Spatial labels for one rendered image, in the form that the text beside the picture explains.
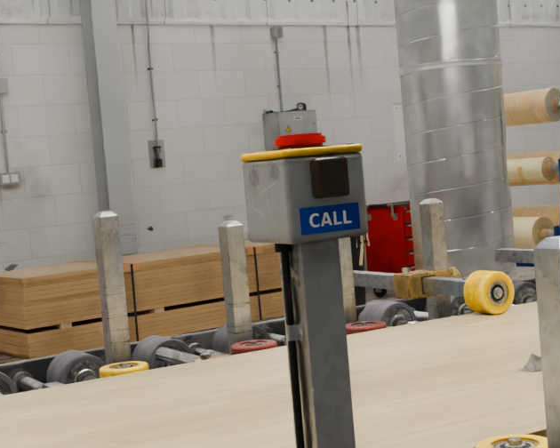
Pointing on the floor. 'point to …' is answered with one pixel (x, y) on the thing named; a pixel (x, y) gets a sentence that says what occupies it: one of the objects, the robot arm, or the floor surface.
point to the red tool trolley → (389, 239)
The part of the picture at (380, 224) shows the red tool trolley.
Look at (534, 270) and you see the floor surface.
